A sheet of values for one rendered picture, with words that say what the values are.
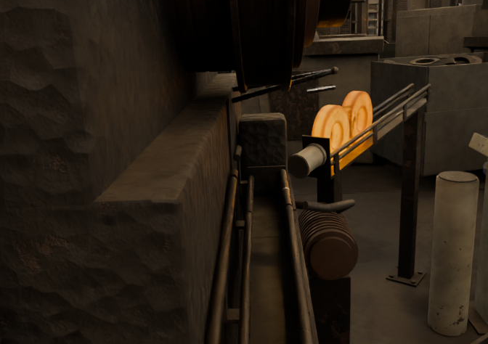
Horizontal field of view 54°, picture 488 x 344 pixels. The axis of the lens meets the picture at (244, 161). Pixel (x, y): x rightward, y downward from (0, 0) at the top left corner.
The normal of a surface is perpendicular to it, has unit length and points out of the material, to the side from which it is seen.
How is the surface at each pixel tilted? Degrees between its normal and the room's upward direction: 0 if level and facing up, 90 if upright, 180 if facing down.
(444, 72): 90
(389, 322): 0
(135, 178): 0
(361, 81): 90
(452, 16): 90
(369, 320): 0
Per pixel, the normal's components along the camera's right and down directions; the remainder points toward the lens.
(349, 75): -0.27, 0.26
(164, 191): -0.04, -0.96
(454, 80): 0.23, 0.25
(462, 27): -0.95, 0.12
